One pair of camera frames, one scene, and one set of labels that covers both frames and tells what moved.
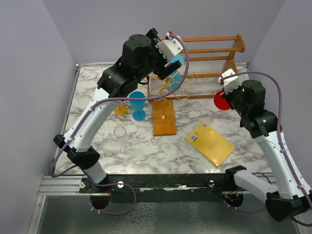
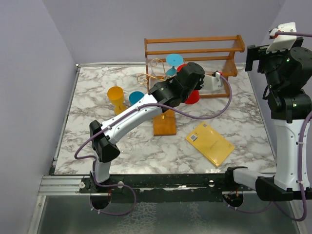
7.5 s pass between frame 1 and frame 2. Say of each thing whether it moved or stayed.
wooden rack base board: stayed
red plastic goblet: moved
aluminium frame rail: stayed
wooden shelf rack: stayed
